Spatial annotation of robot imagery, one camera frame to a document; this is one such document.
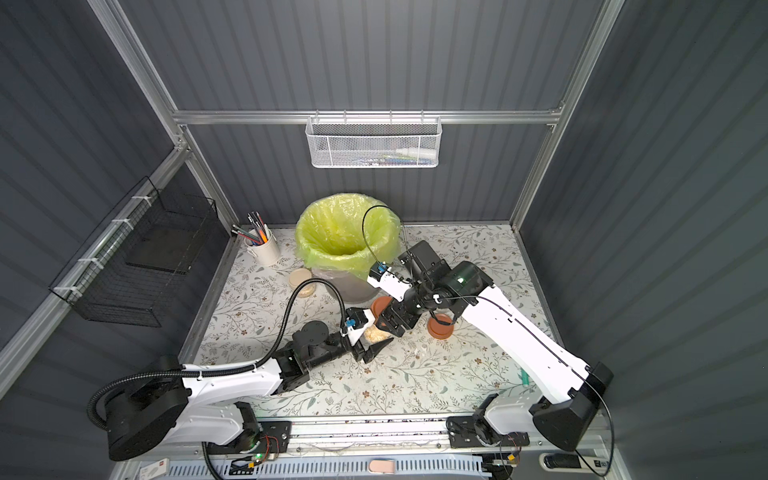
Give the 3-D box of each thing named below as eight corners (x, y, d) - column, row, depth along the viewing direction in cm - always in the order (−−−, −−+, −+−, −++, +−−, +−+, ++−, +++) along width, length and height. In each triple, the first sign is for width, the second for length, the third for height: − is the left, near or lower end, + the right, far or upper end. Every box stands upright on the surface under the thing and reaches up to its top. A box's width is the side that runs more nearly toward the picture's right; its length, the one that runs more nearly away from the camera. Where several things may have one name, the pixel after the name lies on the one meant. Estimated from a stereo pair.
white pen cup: (257, 271, 108) (248, 255, 101) (253, 257, 113) (243, 240, 105) (284, 260, 111) (277, 244, 104) (279, 247, 116) (271, 230, 108)
